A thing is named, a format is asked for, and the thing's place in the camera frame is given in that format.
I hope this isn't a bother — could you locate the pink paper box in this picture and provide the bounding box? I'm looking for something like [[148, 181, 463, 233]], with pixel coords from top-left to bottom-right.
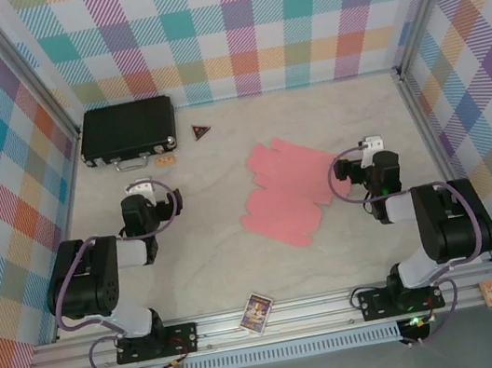
[[227, 128, 362, 258]]

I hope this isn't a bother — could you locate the small orange tag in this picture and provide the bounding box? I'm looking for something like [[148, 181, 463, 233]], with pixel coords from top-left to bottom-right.
[[152, 155, 178, 169]]

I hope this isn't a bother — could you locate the black carrying case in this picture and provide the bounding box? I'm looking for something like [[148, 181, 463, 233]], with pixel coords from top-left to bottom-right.
[[73, 93, 185, 179]]

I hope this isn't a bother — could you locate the dark triangular patch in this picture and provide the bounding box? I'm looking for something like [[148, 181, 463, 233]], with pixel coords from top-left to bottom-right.
[[190, 121, 213, 143]]

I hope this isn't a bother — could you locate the small playing card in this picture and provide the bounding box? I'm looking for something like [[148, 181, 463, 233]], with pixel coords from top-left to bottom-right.
[[234, 289, 280, 339]]

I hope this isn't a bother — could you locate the small wooden block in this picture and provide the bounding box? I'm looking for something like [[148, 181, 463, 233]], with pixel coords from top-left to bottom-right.
[[478, 278, 492, 310]]

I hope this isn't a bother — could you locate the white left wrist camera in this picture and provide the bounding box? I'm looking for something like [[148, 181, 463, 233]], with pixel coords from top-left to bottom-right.
[[125, 175, 158, 209]]

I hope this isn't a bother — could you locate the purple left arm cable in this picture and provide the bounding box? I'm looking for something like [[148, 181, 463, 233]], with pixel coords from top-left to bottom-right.
[[34, 173, 212, 368]]

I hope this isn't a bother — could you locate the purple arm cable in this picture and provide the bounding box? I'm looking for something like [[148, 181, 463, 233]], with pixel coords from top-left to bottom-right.
[[323, 124, 492, 355], [34, 173, 212, 368]]

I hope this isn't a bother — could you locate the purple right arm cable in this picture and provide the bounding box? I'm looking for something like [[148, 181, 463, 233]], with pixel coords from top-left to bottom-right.
[[323, 124, 492, 355]]

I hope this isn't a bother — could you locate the aluminium side rail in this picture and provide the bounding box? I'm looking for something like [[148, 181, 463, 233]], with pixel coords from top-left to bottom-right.
[[21, 133, 114, 343], [391, 55, 492, 278]]

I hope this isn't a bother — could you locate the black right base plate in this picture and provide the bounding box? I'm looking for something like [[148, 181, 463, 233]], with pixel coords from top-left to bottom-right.
[[356, 276, 447, 322]]

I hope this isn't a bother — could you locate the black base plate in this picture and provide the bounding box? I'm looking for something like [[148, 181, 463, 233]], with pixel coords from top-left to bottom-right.
[[112, 319, 202, 366], [356, 276, 447, 322]]

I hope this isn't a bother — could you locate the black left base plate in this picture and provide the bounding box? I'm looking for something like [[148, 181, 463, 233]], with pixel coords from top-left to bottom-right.
[[112, 319, 202, 366]]

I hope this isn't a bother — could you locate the long aluminium frame rail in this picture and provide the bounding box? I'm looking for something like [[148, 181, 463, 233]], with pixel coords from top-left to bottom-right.
[[21, 265, 492, 368]]

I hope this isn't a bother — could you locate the aluminium frame post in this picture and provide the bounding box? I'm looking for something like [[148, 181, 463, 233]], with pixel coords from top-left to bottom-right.
[[0, 0, 82, 154], [382, 0, 486, 79]]

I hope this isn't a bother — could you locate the grey slotted cable duct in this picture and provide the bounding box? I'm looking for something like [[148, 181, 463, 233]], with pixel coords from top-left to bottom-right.
[[120, 321, 403, 368]]

